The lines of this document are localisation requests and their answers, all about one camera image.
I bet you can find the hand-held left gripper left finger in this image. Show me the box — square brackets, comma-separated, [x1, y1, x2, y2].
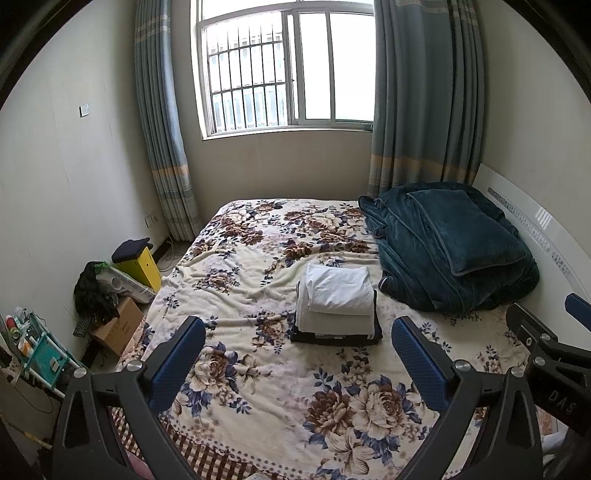
[52, 315, 207, 480]

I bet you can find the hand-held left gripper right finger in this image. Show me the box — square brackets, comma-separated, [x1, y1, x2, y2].
[390, 316, 544, 480]

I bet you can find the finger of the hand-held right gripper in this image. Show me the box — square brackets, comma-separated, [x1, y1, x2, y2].
[505, 303, 591, 437]
[566, 292, 591, 332]

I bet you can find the white T-shirt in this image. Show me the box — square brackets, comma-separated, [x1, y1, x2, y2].
[305, 263, 376, 318]

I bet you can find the black clothes pile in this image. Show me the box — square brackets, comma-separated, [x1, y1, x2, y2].
[74, 261, 122, 325]

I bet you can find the cardboard box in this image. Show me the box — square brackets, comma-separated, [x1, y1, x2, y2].
[88, 295, 145, 357]

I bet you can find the white headboard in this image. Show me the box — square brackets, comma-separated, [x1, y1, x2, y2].
[471, 161, 591, 342]

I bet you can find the floral blanket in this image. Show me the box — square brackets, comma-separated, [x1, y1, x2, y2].
[115, 198, 546, 480]

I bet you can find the dark folded garment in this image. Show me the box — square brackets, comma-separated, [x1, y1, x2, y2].
[290, 281, 385, 348]

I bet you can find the brown checkered bed sheet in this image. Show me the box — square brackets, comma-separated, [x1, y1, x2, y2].
[110, 406, 262, 480]

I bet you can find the white rolled package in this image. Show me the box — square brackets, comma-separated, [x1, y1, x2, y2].
[99, 270, 156, 304]

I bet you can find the yellow stool with dark seat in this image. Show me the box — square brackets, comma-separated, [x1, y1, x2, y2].
[112, 237, 162, 292]

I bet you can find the off-white folded garment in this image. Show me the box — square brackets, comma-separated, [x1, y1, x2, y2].
[295, 279, 376, 334]

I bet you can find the dark teal blanket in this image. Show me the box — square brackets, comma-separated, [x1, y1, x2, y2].
[358, 182, 541, 315]

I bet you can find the teal storage rack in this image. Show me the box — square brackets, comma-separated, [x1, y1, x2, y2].
[0, 310, 88, 398]

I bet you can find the blue striped curtain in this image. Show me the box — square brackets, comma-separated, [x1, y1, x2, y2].
[367, 0, 484, 200]
[134, 0, 202, 241]

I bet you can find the window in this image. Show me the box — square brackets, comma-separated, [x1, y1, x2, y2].
[196, 0, 376, 140]

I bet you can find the white cable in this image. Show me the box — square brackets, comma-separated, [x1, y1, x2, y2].
[158, 232, 182, 274]

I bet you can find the black cable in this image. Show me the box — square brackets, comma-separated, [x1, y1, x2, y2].
[9, 369, 57, 416]

